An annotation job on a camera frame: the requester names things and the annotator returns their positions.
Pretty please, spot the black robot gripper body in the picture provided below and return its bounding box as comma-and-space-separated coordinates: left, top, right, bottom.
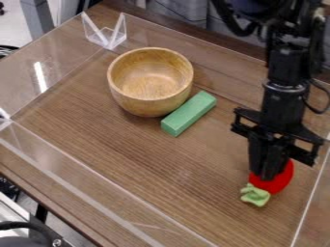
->
231, 80, 324, 166

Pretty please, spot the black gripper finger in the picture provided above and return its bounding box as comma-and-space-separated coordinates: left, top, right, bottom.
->
262, 141, 290, 181
247, 133, 268, 176

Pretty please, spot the red plush strawberry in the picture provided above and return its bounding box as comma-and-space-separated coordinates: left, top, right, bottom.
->
239, 160, 294, 207

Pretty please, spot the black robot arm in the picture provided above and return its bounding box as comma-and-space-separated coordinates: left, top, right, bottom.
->
211, 0, 330, 180

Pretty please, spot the green rectangular block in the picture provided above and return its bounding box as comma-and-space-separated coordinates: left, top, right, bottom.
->
161, 91, 216, 137

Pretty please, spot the light wooden bowl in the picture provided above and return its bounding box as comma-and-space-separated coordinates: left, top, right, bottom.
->
107, 47, 195, 118

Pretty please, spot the black cable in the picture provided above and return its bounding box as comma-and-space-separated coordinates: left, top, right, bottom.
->
300, 78, 330, 116

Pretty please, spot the clear acrylic tray wall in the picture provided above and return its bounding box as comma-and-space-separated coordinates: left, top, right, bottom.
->
0, 17, 318, 247

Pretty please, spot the clear acrylic corner bracket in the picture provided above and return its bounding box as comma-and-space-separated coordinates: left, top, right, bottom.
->
81, 12, 128, 50

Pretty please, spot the black metal base plate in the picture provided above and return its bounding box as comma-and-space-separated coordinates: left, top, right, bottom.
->
28, 215, 75, 247

